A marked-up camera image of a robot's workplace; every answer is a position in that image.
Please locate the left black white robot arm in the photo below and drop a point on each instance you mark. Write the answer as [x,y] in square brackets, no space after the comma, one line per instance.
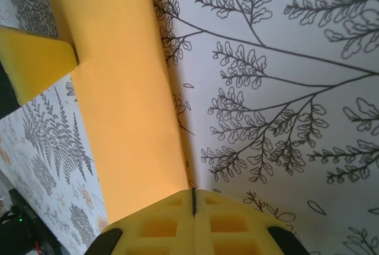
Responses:
[17,228]

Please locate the orange paper sheet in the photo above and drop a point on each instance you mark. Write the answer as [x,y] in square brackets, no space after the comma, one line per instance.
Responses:
[124,89]

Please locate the floral table mat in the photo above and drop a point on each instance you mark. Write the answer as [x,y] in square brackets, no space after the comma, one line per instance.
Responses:
[266,89]

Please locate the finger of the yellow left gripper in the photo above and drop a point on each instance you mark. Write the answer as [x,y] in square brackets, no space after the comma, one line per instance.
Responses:
[38,59]

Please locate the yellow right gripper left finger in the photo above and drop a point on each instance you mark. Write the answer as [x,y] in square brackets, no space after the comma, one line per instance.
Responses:
[154,231]

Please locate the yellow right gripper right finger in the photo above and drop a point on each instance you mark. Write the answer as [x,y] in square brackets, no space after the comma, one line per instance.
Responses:
[237,228]

